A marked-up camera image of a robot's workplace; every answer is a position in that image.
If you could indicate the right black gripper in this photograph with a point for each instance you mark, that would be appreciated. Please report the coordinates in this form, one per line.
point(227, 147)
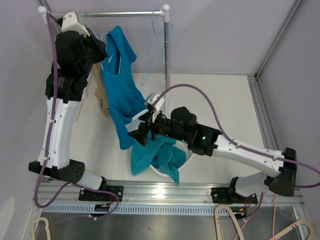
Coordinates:
point(140, 134)

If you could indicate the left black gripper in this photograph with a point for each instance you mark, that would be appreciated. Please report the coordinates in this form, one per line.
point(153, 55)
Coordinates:
point(99, 45)

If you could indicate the beige t shirt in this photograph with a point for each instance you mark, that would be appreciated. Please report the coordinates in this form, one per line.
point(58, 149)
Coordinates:
point(100, 92)

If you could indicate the teal t shirt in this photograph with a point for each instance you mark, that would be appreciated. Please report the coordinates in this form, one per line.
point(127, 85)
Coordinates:
point(160, 153)

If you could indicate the blue t shirt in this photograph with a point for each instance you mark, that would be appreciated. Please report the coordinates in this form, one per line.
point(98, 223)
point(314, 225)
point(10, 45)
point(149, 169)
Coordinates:
point(124, 98)

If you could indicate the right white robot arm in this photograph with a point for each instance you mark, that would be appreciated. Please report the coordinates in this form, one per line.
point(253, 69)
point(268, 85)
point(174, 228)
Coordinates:
point(277, 169)

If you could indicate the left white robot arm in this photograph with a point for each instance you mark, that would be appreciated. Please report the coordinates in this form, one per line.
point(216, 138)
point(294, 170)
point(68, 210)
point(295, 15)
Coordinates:
point(64, 95)

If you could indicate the metal clothes rack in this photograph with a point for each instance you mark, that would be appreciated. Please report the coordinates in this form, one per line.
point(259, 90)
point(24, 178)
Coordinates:
point(164, 13)

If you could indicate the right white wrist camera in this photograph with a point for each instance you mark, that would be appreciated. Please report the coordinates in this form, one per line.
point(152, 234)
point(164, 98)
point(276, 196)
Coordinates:
point(154, 104)

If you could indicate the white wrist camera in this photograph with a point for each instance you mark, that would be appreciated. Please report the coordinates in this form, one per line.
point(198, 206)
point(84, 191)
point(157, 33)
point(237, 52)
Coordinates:
point(154, 104)
point(72, 21)

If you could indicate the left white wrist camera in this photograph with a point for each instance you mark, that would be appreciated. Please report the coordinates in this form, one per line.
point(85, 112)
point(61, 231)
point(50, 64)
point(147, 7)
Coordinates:
point(72, 21)

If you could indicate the aluminium mounting rail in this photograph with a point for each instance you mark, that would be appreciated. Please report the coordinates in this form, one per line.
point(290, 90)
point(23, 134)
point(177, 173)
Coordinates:
point(140, 198)

